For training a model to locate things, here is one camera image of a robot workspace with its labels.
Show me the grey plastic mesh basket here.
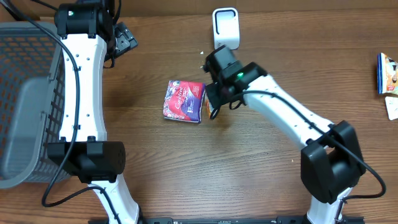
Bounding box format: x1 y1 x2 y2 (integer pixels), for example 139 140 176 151
1 22 65 189

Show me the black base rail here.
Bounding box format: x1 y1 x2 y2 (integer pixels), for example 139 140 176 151
88 216 365 224

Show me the white barcode scanner stand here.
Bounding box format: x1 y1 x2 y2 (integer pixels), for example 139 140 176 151
212 7 240 50

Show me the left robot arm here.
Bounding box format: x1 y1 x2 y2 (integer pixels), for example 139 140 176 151
47 1 141 223

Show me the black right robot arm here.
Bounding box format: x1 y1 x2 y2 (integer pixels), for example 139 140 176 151
203 45 366 223

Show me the pink purple sanitary pad pack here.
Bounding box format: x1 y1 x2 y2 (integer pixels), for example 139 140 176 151
163 80 205 123

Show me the orange red wipes pack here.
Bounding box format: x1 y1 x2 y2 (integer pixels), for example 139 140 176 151
205 93 216 119

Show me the yellow blue snack bag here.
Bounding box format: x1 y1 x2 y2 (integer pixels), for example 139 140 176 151
377 53 397 95

